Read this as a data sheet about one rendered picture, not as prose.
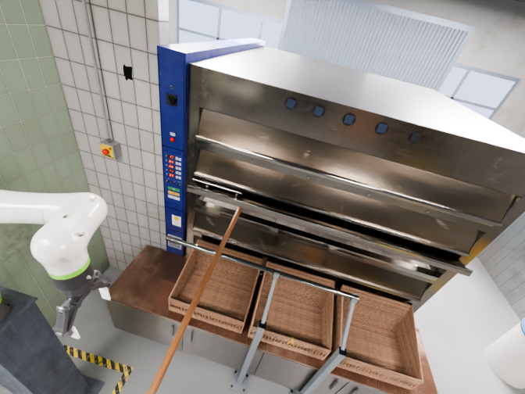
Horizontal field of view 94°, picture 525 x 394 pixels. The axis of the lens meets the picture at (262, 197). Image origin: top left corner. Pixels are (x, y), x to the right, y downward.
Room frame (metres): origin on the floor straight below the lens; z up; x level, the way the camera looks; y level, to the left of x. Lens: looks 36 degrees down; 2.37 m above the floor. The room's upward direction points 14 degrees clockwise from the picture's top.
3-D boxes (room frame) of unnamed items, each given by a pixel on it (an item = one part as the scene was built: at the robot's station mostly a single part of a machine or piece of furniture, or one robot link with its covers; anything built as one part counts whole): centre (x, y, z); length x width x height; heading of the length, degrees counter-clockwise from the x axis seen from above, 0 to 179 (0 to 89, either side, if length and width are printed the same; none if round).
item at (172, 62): (2.32, 0.55, 1.08); 1.93 x 0.16 x 2.15; 176
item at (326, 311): (1.04, -0.42, 0.72); 0.56 x 0.49 x 0.28; 87
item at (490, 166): (1.33, -0.43, 2.00); 1.80 x 0.08 x 0.21; 86
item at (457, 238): (1.31, -0.42, 1.54); 1.79 x 0.11 x 0.19; 86
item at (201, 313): (1.09, 0.17, 0.72); 0.56 x 0.49 x 0.28; 86
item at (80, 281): (0.36, 0.47, 1.70); 0.12 x 0.09 x 0.06; 86
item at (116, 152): (1.38, 1.07, 1.46); 0.10 x 0.07 x 0.10; 86
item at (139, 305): (1.03, -0.29, 0.29); 2.42 x 0.56 x 0.58; 86
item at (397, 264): (1.33, -0.43, 1.16); 1.80 x 0.06 x 0.04; 86
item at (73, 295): (0.36, 0.46, 1.63); 0.08 x 0.07 x 0.09; 176
